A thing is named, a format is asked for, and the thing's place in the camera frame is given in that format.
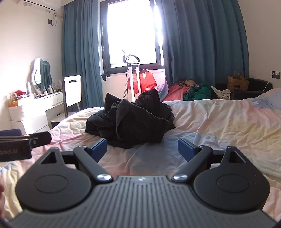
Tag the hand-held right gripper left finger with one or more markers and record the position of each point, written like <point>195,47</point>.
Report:
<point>100,150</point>

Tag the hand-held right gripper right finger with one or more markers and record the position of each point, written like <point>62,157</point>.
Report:
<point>185,150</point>

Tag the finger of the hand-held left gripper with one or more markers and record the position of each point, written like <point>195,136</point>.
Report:
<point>41,138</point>
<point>11,132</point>

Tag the black pants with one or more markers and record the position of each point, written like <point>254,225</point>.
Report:
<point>131,118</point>

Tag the white storage box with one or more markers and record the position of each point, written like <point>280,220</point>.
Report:
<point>15,113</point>

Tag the white vanity desk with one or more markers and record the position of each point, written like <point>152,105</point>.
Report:
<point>37,109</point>

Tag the pastel bed duvet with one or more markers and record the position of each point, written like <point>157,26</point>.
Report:
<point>219,122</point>

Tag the white spray bottle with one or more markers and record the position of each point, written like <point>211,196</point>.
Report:
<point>28,87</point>

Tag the group of cosmetic bottles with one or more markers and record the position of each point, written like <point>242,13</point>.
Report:
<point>50,88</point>

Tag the pink garment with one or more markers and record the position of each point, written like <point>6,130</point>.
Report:
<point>177,93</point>

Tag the white folding chair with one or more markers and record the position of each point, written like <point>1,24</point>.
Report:
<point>72,89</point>

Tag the green garment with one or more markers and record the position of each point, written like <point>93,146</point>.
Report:
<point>198,92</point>

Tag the wavy vanity mirror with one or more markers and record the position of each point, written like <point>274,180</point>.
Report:
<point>41,73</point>

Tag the beige garment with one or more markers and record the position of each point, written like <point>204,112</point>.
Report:
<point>188,82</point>

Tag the white garment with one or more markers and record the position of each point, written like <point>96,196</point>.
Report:
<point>221,93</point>

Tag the red shirt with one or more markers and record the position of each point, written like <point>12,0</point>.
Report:
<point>147,80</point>

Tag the brown paper bag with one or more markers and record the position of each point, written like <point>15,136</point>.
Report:
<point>238,83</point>

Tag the teal curtain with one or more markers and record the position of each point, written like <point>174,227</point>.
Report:
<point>81,54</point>
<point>204,43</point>

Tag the black armchair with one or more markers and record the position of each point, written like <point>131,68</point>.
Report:
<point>254,86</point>

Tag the white tripod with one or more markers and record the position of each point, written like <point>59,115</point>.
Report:
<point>131,61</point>

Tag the window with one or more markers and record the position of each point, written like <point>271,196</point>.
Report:
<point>131,32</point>

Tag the white air conditioner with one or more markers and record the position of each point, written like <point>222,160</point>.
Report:
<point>39,4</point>

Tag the black wall box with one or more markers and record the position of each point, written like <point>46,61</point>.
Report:
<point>51,22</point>

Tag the wall socket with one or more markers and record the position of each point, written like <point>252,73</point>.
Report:
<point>276,74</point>

